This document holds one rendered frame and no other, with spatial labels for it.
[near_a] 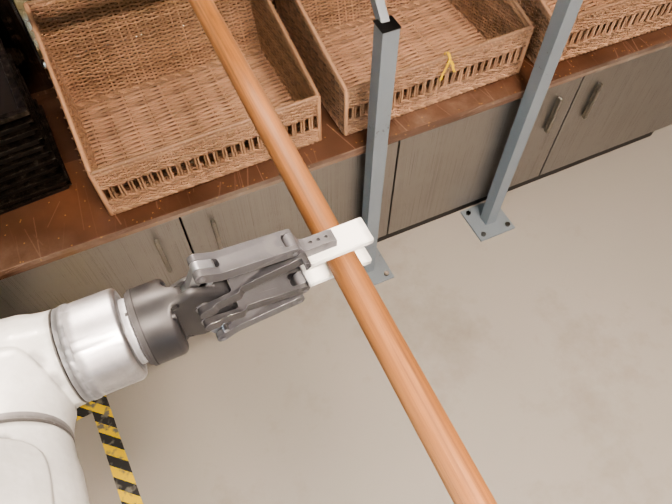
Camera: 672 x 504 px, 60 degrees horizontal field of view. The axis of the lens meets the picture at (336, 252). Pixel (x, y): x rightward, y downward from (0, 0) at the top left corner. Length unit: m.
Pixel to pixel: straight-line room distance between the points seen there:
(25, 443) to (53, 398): 0.06
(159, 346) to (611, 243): 1.88
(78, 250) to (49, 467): 1.01
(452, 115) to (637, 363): 0.96
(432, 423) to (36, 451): 0.30
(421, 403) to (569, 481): 1.35
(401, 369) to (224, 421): 1.30
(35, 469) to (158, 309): 0.16
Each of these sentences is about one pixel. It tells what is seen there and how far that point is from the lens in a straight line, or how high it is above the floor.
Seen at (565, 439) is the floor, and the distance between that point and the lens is 1.86.
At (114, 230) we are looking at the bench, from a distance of 1.44.
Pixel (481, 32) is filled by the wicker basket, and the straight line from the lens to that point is 1.87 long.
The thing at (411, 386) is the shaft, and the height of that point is 1.21.
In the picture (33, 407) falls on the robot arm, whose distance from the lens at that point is 0.51.
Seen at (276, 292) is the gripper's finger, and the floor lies 1.18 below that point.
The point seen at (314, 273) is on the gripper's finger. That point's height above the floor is 1.18.
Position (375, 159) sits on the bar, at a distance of 1.48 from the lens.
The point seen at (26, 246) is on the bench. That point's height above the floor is 0.58.
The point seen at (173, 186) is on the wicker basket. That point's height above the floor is 0.61.
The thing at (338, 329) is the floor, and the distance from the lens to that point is 1.86.
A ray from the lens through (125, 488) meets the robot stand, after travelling 1.80.
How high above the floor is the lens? 1.68
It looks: 57 degrees down
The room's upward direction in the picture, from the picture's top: straight up
